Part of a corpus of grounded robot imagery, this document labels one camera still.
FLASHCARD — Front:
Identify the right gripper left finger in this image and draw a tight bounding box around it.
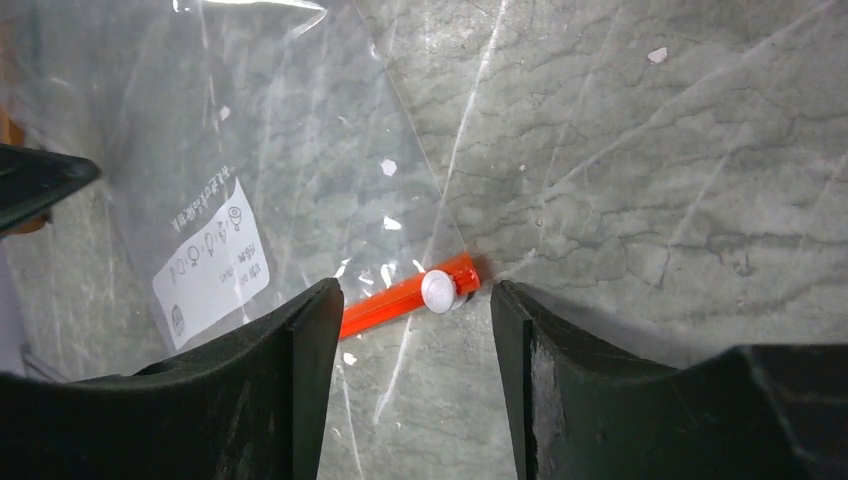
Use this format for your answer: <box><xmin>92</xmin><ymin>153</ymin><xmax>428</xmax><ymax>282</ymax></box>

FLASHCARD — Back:
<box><xmin>1</xmin><ymin>278</ymin><xmax>343</xmax><ymax>479</ymax></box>

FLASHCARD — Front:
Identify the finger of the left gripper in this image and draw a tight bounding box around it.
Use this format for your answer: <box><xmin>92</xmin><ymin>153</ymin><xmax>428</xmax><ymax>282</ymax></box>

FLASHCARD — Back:
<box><xmin>1</xmin><ymin>144</ymin><xmax>101</xmax><ymax>234</ymax></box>

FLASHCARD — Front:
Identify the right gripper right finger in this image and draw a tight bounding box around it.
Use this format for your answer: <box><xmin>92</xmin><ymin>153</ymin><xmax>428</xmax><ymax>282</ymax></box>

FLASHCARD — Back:
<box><xmin>490</xmin><ymin>281</ymin><xmax>847</xmax><ymax>479</ymax></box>

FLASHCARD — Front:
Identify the clear zip top bag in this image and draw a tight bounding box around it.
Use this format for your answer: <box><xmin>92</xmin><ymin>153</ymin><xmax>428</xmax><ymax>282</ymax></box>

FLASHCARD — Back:
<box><xmin>1</xmin><ymin>1</ymin><xmax>465</xmax><ymax>351</ymax></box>

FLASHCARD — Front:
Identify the wooden shelf rack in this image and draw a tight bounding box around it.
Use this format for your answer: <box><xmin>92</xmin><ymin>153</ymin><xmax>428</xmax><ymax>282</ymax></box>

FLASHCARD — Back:
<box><xmin>1</xmin><ymin>110</ymin><xmax>51</xmax><ymax>235</ymax></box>

